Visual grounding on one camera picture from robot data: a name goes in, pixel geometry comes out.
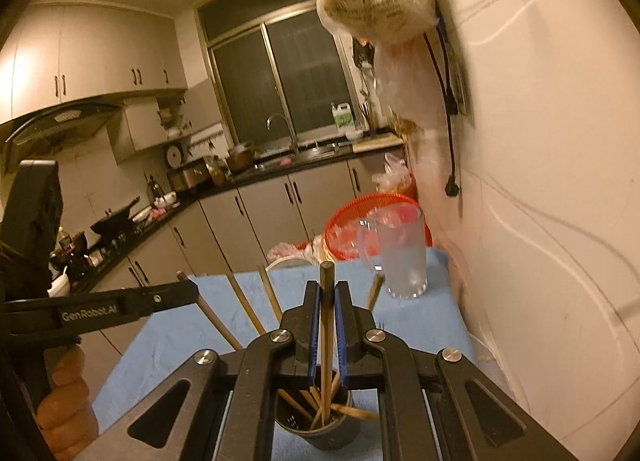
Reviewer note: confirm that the crumpled plastic bag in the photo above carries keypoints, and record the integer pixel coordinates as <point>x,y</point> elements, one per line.
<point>392,171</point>

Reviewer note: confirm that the open shelf cabinet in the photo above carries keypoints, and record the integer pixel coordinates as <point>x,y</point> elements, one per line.
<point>145,123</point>

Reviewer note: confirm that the kitchen window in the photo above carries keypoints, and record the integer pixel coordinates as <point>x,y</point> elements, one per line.
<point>240,86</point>

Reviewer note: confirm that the oil bottle with yellow cap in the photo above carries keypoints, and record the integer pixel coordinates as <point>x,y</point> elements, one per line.
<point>64,240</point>

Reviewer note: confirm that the beige base cabinets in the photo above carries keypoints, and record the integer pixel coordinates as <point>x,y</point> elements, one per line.
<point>260,211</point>

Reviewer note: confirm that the black kitchen countertop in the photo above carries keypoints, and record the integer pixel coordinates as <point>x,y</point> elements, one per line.
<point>215,189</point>

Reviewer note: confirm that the bunch of wooden chopsticks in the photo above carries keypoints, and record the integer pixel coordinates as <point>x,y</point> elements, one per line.
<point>247,306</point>

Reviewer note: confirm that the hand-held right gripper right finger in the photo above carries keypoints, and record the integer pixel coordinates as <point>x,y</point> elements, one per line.
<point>341,331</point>

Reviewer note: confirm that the large white bowl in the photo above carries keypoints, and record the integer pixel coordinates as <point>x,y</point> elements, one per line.
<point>60,286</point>

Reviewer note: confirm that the dark grey utensil holder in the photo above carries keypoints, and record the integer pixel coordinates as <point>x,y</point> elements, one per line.
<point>320,438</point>

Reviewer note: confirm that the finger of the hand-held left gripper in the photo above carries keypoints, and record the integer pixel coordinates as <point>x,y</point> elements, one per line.
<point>140,303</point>

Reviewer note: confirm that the small white dishes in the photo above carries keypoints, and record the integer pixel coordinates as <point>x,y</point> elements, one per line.
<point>167,200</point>

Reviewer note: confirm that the wall socket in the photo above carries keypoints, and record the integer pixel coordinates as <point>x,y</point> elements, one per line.
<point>462,86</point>

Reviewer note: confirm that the round kitchen scale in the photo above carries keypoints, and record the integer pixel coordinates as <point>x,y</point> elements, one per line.
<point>174,154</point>

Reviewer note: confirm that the pink cloth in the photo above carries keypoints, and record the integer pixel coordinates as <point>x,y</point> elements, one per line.
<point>156,214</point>

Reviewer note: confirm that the wooden cutting board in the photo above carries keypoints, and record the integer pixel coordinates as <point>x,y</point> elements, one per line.
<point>375,142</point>

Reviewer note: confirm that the translucent hanging plastic bag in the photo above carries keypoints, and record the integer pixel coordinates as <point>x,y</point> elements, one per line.
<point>405,86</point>

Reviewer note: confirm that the person's left hand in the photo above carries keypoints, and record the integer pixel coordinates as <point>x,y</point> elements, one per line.
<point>67,406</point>

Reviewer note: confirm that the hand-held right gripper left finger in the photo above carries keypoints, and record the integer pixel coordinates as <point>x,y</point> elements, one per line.
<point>314,331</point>

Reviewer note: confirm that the blue tablecloth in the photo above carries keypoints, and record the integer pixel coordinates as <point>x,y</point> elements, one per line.
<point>165,341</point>

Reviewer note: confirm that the red plastic basket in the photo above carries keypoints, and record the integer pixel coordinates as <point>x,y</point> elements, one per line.
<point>345,231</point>

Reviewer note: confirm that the single wooden chopstick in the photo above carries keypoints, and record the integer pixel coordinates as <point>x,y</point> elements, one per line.
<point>327,291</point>
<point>220,323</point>

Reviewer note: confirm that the chrome faucet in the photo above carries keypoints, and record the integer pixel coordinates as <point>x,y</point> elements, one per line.
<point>294,141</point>

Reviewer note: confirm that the pale plastic bag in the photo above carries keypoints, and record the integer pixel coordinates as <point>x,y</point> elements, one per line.
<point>290,251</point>

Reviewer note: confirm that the silver toaster oven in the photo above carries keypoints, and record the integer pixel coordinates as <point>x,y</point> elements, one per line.
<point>187,178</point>

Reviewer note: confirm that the white detergent bottle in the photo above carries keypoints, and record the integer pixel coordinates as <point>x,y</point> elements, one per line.
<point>342,118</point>

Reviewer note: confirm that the copper cooking pot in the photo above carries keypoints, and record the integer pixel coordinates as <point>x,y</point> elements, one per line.
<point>241,158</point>

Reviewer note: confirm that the range hood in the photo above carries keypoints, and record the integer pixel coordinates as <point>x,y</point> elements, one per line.
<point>60,126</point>

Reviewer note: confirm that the dark chopstick caddy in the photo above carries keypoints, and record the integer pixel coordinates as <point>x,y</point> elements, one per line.
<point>367,118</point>

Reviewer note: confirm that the black wok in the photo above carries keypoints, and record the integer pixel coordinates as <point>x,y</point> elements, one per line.
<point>112,223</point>

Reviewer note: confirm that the beige wall cabinets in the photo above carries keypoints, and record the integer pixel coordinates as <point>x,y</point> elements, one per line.
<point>90,56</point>

